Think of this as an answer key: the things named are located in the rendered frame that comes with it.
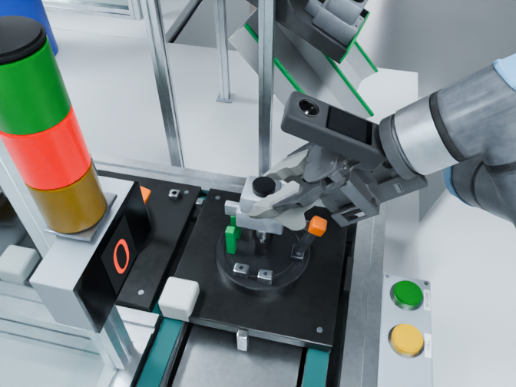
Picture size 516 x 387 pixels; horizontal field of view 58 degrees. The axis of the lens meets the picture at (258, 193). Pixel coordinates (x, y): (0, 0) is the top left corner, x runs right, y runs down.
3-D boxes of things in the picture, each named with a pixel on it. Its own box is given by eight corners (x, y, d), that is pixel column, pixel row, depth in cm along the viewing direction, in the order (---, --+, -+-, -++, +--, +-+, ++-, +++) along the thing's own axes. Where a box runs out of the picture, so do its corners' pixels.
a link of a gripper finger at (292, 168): (280, 207, 66) (331, 196, 59) (253, 180, 63) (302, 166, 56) (287, 190, 67) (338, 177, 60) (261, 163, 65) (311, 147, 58)
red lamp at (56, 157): (102, 149, 36) (85, 96, 32) (71, 195, 33) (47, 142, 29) (44, 140, 37) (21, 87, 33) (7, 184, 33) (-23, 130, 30)
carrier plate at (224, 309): (348, 218, 78) (349, 210, 77) (331, 353, 62) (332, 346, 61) (210, 195, 82) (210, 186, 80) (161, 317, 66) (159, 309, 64)
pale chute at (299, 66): (355, 123, 90) (374, 114, 86) (335, 167, 81) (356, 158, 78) (259, 4, 80) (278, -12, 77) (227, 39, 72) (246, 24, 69)
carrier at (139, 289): (202, 193, 82) (195, 139, 73) (151, 315, 66) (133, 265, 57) (77, 173, 86) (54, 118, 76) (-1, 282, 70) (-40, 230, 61)
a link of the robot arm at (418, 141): (429, 124, 43) (428, 76, 48) (385, 144, 45) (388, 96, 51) (466, 176, 46) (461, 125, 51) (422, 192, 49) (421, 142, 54)
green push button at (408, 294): (419, 289, 69) (422, 282, 67) (419, 313, 66) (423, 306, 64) (391, 284, 69) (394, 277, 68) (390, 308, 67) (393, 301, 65)
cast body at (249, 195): (287, 211, 65) (291, 176, 60) (282, 236, 62) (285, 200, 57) (229, 200, 66) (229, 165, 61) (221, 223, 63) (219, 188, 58)
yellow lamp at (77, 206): (117, 193, 40) (103, 150, 36) (90, 239, 36) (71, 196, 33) (63, 183, 40) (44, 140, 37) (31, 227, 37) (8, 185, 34)
